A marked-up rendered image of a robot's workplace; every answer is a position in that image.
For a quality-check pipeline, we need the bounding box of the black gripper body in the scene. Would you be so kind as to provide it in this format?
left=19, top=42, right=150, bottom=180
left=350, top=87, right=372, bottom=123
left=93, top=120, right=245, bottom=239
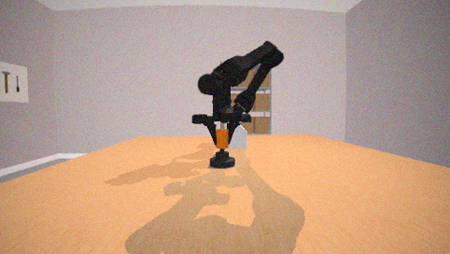
left=191, top=96, right=251, bottom=125

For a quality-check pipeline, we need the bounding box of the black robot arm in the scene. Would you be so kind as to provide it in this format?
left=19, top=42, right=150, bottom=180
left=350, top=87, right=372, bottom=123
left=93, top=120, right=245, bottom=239
left=197, top=41, right=284, bottom=123

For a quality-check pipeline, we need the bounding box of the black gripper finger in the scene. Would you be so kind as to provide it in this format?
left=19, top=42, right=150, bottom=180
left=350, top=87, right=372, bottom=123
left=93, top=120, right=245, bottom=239
left=204, top=124, right=217, bottom=146
left=227, top=123, right=241, bottom=145

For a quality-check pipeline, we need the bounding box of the orange knob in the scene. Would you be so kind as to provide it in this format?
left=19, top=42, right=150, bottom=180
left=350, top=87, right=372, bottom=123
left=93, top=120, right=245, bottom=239
left=216, top=129, right=228, bottom=148

